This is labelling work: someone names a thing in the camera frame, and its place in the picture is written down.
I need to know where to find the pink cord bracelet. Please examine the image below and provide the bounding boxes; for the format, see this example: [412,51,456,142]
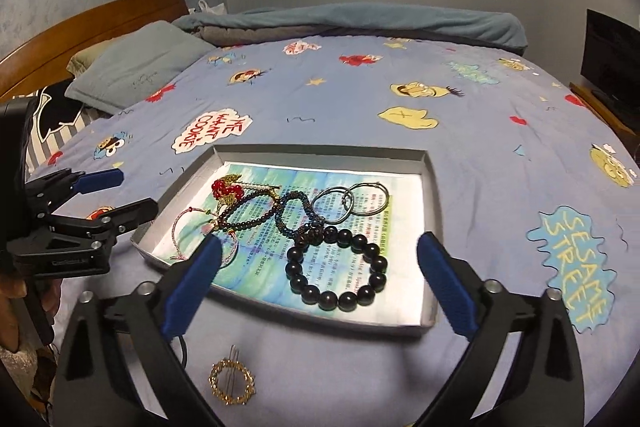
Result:
[169,204,241,269]

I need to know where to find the black hair tie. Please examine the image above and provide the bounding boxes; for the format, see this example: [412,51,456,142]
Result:
[169,333,189,371]

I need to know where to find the gold round hair clip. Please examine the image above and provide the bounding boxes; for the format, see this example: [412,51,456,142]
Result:
[208,345,256,407]

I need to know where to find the pearl gold hair pin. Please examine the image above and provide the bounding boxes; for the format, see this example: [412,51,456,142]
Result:
[236,181,281,195]

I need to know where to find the dark small bead bracelet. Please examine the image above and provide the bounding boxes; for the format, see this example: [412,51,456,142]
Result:
[214,190,281,233]

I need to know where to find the dark blue bead bracelet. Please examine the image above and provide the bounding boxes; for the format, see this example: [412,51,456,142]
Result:
[273,189,327,242]

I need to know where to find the black large bead bracelet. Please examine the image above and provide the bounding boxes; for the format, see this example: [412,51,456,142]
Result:
[284,223,390,313]

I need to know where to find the thin silver bangle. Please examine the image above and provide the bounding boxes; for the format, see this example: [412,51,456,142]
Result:
[341,182,390,218]

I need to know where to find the black white striped pillow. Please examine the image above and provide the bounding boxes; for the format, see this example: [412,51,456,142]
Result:
[14,78,102,178]

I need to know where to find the wooden headboard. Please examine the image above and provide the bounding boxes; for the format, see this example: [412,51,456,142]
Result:
[0,0,189,102]

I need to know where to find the olive pillow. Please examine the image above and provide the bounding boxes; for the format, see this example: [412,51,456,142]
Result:
[66,36,124,77]

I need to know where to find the grey green pillow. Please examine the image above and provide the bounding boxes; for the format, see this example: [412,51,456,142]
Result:
[65,20,214,115]

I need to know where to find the grey shallow cardboard tray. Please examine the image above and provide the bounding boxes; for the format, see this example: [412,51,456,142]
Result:
[130,143,444,338]

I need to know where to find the blue green printed paper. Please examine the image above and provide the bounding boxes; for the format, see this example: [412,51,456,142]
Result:
[152,160,426,327]

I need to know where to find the wooden tv stand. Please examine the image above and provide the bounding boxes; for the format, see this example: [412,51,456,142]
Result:
[570,82,639,154]

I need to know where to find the black television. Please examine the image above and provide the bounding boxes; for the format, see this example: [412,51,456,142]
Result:
[580,9,640,112]

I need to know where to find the teal folded blanket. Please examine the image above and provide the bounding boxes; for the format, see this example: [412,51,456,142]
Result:
[174,2,528,55]

